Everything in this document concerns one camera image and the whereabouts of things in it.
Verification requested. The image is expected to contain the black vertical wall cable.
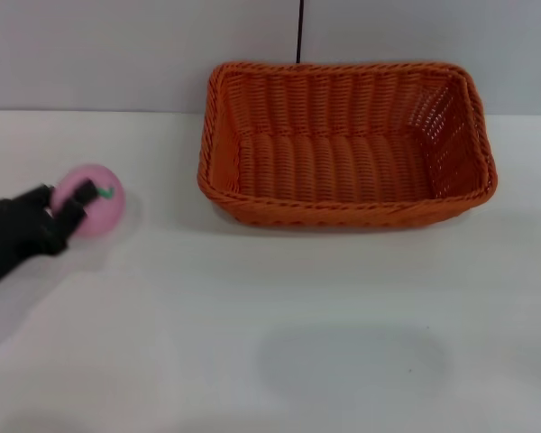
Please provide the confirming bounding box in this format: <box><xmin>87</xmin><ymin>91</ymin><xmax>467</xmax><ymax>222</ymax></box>
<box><xmin>294</xmin><ymin>0</ymin><xmax>306</xmax><ymax>65</ymax></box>

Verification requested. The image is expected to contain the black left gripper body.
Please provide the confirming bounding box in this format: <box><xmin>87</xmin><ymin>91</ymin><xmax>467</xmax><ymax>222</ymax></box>
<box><xmin>0</xmin><ymin>192</ymin><xmax>69</xmax><ymax>272</ymax></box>

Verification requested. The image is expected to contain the orange woven plastic basket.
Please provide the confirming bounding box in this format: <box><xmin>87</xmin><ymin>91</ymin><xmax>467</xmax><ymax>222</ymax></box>
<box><xmin>195</xmin><ymin>60</ymin><xmax>499</xmax><ymax>234</ymax></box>

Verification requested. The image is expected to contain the pink peach toy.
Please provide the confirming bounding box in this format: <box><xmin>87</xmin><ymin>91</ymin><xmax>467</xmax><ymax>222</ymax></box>
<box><xmin>49</xmin><ymin>163</ymin><xmax>127</xmax><ymax>238</ymax></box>

